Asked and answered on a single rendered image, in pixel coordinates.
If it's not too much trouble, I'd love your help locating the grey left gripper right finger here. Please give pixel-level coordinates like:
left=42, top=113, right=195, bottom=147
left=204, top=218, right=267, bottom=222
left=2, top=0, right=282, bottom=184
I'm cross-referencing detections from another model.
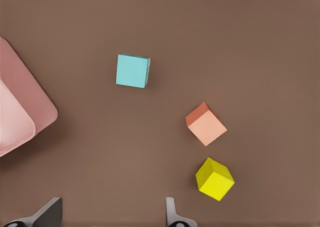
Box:
left=165, top=196, right=198, bottom=227

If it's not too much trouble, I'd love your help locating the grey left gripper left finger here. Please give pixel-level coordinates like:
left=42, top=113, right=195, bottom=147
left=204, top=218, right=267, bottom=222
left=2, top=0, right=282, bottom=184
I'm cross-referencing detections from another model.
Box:
left=1, top=196, right=63, bottom=227

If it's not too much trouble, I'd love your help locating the pink tray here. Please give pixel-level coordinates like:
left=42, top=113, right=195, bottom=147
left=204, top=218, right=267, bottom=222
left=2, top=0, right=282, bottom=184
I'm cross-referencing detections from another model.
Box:
left=0, top=36, right=59, bottom=158

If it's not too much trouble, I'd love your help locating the light blue cube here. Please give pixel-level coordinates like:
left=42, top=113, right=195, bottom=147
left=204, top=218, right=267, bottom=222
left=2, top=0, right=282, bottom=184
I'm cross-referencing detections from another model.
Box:
left=115, top=53, right=151, bottom=89

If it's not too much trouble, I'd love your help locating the yellow cube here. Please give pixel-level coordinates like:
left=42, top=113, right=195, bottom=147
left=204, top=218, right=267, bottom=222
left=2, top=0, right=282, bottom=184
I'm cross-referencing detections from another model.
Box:
left=195, top=157, right=236, bottom=202

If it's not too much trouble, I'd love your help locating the orange cube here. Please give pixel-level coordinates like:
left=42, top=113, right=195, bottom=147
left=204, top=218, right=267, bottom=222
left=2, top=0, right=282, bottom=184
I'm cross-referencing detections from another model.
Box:
left=185, top=101, right=228, bottom=147

